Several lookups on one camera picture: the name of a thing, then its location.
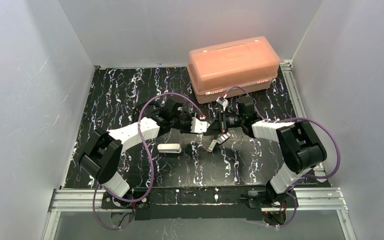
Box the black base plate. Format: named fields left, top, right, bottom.
left=99, top=185, right=298, bottom=224

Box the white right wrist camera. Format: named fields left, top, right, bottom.
left=216, top=94, right=229, bottom=112

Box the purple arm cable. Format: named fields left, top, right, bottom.
left=93, top=92, right=208, bottom=231
left=220, top=86, right=342, bottom=229

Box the coiled black cable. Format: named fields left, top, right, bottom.
left=132, top=100, right=161, bottom=122

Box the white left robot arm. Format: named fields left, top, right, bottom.
left=74, top=99, right=208, bottom=202

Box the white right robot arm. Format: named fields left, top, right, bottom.
left=204, top=96, right=327, bottom=203

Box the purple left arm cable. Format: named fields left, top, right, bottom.
left=93, top=92, right=208, bottom=231

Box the white stapler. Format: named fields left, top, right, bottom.
left=157, top=143, right=182, bottom=154

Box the aluminium rail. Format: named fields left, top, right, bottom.
left=280, top=59, right=327, bottom=183
left=42, top=186, right=356, bottom=240

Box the aluminium right rail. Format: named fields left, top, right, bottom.
left=280, top=59, right=327, bottom=183

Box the pink plastic storage box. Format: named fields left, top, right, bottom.
left=186, top=36, right=281, bottom=104

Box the aluminium front rail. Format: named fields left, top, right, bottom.
left=42, top=186, right=356, bottom=240

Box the white staples box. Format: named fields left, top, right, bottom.
left=206, top=139, right=218, bottom=153

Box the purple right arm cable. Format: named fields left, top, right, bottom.
left=220, top=86, right=342, bottom=229

